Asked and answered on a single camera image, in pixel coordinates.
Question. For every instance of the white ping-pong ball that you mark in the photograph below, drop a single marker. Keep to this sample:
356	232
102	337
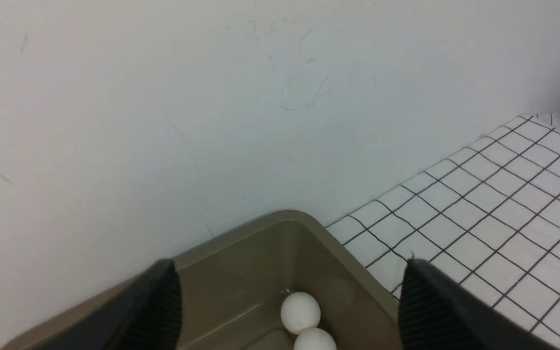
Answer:
314	339
300	311

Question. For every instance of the white black-grid tablecloth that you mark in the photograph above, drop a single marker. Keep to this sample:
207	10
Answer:
488	216

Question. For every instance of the olive plastic bin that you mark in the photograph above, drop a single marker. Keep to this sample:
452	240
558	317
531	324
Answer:
232	289

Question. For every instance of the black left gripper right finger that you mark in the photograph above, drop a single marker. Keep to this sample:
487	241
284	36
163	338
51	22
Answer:
435	313

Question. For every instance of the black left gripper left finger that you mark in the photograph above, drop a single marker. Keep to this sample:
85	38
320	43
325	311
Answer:
146	315

